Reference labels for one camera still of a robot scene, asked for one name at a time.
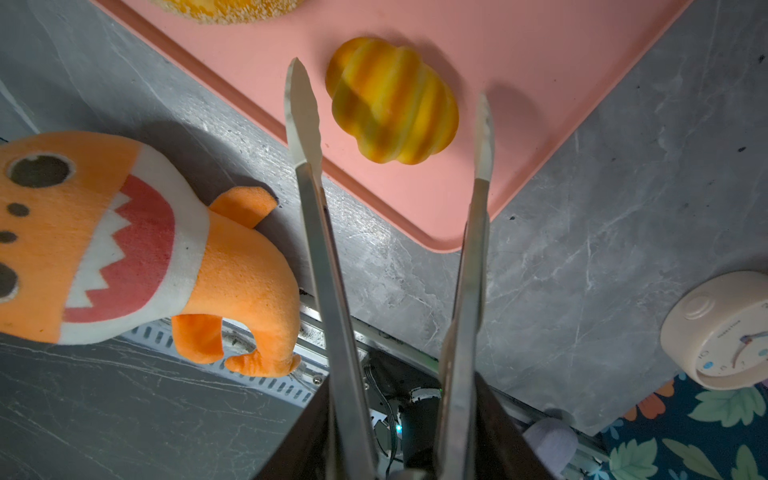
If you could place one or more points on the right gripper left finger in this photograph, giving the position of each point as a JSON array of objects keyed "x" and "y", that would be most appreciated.
[{"x": 302, "y": 454}]

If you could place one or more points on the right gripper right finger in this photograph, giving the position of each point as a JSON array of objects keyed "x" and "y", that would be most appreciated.
[{"x": 501, "y": 451}]

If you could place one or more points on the metal tongs with white tips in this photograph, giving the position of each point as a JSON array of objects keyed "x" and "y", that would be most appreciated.
[{"x": 456, "y": 437}]

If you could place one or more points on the round ridged fake bread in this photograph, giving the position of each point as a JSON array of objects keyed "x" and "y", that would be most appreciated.
[{"x": 395, "y": 106}]

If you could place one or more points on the sugared cream fake bun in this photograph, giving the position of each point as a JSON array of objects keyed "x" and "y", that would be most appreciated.
[{"x": 226, "y": 12}]

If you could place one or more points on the lavender cylinder object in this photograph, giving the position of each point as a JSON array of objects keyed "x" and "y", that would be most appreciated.
[{"x": 554, "y": 442}]

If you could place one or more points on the cream round alarm clock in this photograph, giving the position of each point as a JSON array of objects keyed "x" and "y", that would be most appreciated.
[{"x": 717, "y": 333}]

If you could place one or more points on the orange shark plush toy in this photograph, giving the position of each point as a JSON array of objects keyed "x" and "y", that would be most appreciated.
[{"x": 101, "y": 234}]

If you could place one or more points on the pink plastic tray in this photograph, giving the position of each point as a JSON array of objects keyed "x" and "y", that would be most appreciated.
[{"x": 543, "y": 65}]

